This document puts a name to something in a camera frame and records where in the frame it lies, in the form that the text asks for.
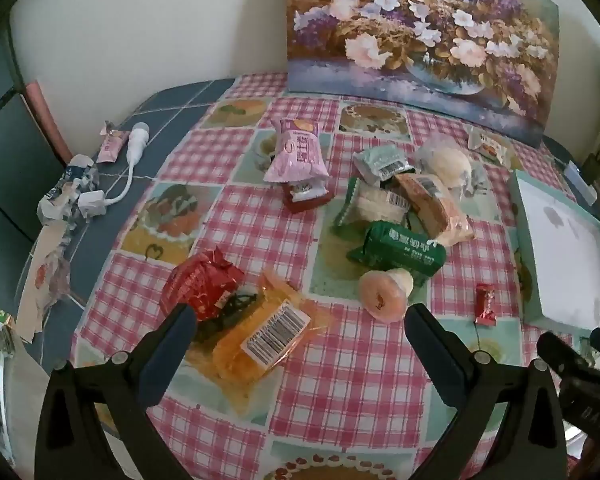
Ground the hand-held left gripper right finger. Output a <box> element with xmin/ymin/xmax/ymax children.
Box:
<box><xmin>404</xmin><ymin>303</ymin><xmax>568</xmax><ymax>480</ymax></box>

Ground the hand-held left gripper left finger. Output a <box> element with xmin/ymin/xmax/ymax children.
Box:
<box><xmin>35</xmin><ymin>302</ymin><xmax>198</xmax><ymax>480</ymax></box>

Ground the small red candy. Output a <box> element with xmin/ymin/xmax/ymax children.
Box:
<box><xmin>474</xmin><ymin>283</ymin><xmax>498</xmax><ymax>327</ymax></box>

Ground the red snack packet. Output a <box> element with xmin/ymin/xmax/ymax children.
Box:
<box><xmin>161</xmin><ymin>247</ymin><xmax>246</xmax><ymax>321</ymax></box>

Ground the pale green tray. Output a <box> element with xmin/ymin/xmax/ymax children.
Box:
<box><xmin>510</xmin><ymin>169</ymin><xmax>600</xmax><ymax>336</ymax></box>

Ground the orange snack packet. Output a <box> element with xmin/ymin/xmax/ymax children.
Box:
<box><xmin>187</xmin><ymin>272</ymin><xmax>331</xmax><ymax>413</ymax></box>

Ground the dark green biscuit packet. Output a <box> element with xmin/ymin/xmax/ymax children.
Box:
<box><xmin>347</xmin><ymin>220</ymin><xmax>447</xmax><ymax>288</ymax></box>

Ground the clear-wrapped brown cake slice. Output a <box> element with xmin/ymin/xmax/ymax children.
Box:
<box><xmin>394</xmin><ymin>172</ymin><xmax>475</xmax><ymax>247</ymax></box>

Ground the green-edged cracker packet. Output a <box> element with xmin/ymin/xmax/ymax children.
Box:
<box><xmin>330</xmin><ymin>176</ymin><xmax>412</xmax><ymax>233</ymax></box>

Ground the clear-wrapped white bun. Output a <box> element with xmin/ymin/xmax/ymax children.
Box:
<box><xmin>417</xmin><ymin>132</ymin><xmax>486</xmax><ymax>191</ymax></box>

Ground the red-brown snack packet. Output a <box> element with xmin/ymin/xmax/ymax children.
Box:
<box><xmin>281</xmin><ymin>180</ymin><xmax>333</xmax><ymax>215</ymax></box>

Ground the pale green snack packet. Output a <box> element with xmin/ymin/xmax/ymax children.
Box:
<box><xmin>352</xmin><ymin>144</ymin><xmax>416</xmax><ymax>183</ymax></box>

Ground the pink snack packet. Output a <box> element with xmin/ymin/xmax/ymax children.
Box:
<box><xmin>263</xmin><ymin>117</ymin><xmax>330</xmax><ymax>184</ymax></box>

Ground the white paper bag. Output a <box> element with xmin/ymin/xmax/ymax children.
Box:
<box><xmin>15</xmin><ymin>225</ymin><xmax>71</xmax><ymax>341</ymax></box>

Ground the white power strip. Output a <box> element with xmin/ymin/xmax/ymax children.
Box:
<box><xmin>562</xmin><ymin>160</ymin><xmax>596</xmax><ymax>201</ymax></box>

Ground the checked printed tablecloth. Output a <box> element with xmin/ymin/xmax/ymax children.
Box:
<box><xmin>72</xmin><ymin>72</ymin><xmax>600</xmax><ymax>480</ymax></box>

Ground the crumpled blue white wrapper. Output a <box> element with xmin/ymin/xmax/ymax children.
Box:
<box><xmin>37</xmin><ymin>155</ymin><xmax>101</xmax><ymax>226</ymax></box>

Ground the small pink sachet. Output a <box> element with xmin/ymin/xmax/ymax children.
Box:
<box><xmin>96</xmin><ymin>121</ymin><xmax>131</xmax><ymax>163</ymax></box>

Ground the flower painting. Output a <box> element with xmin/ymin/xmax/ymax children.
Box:
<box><xmin>284</xmin><ymin>0</ymin><xmax>561</xmax><ymax>148</ymax></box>

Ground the white charger cable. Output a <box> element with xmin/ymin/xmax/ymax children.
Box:
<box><xmin>77</xmin><ymin>122</ymin><xmax>151</xmax><ymax>216</ymax></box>

